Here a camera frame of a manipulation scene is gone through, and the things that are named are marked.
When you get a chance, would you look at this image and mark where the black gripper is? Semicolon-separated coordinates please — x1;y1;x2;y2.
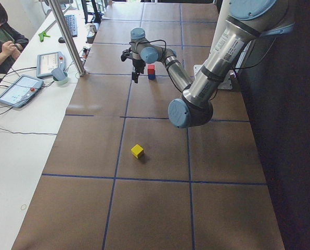
131;59;145;83

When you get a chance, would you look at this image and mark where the blue wooden block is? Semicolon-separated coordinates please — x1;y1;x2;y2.
148;74;156;80

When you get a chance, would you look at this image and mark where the red wooden block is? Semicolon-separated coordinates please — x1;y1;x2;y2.
147;64;155;75

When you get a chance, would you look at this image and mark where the yellow wooden block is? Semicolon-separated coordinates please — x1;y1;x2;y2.
131;144;144;159

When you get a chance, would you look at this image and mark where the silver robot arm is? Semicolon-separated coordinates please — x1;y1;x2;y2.
121;1;296;128

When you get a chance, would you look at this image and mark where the far orange black connector box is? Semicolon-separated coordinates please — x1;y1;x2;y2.
81;47;91;59

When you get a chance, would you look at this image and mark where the black box under cylinder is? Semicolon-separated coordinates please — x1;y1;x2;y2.
87;23;100;44

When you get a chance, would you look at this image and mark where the metal cylinder weight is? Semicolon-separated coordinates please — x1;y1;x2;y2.
89;24;97;33

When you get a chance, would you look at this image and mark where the blue cup on tape roll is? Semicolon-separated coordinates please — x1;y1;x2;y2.
51;68;68;86

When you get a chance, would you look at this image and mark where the black keyboard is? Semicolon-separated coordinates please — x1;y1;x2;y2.
64;15;78;37

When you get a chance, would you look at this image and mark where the white pillar with base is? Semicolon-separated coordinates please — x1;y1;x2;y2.
194;1;233;90

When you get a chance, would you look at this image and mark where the far teach pendant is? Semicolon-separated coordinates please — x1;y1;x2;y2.
36;51;66;79

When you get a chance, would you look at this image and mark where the teach pendant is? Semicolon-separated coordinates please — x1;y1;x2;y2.
0;74;44;108
36;51;66;79

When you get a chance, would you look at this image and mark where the green plastic tool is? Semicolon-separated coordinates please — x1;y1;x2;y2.
38;31;50;42

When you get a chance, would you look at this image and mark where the near teach pendant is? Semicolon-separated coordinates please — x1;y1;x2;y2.
0;74;44;108

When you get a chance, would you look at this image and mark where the seated person in black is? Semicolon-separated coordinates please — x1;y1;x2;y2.
0;3;29;73

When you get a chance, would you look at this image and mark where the aluminium frame post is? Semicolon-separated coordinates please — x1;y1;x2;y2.
48;0;86;77

